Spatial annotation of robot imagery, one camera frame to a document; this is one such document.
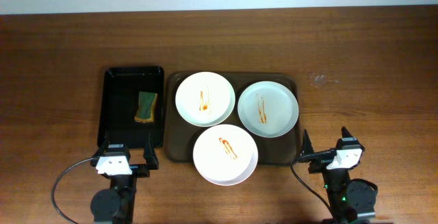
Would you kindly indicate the green yellow sponge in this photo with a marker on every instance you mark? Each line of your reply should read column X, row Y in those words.
column 147, row 102

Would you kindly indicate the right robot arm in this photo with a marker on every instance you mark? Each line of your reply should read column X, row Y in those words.
column 349, row 200

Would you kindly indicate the white plate bottom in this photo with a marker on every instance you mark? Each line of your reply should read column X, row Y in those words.
column 225, row 155

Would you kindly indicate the white plate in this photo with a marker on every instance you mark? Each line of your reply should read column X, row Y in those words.
column 225, row 155
column 205, row 99
column 268, row 109

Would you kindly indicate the black small tray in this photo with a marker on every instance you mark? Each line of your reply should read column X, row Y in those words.
column 121, row 89

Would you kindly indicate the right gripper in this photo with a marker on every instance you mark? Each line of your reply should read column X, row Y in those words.
column 318, row 168

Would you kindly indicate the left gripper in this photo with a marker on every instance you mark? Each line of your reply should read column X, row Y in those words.
column 139, row 170

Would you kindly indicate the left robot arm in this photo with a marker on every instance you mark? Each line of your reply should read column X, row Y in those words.
column 115, row 204

